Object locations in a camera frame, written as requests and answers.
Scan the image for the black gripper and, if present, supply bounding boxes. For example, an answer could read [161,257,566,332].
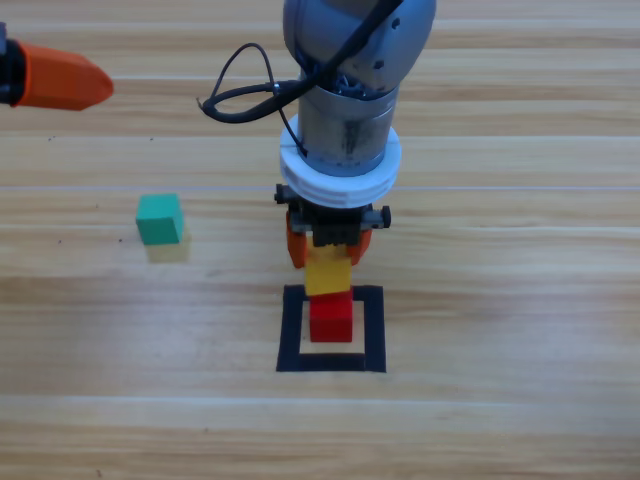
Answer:
[0,22,116,113]
[273,182,393,270]

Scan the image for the yellow wooden cube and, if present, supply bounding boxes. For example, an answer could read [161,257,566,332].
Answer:
[304,243,353,297]

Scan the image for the red wooden cube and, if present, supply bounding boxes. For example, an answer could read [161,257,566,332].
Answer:
[308,293,354,344]

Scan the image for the green wooden cube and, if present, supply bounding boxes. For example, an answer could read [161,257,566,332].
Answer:
[135,193,183,246]

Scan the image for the black tape square outline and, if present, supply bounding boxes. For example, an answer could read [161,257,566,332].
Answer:
[276,284,387,374]

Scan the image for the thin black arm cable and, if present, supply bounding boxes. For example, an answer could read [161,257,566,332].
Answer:
[213,42,279,104]

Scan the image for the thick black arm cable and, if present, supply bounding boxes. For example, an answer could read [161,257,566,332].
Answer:
[196,0,404,125]

